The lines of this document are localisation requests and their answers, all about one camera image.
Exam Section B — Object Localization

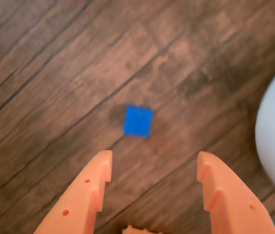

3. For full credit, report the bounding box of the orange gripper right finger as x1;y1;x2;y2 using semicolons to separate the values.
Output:
197;150;275;234

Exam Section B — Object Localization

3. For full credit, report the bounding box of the blue lettered cube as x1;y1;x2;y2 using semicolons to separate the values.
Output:
123;104;154;138

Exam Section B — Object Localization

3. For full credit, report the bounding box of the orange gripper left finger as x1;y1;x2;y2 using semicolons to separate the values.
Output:
33;150;113;234

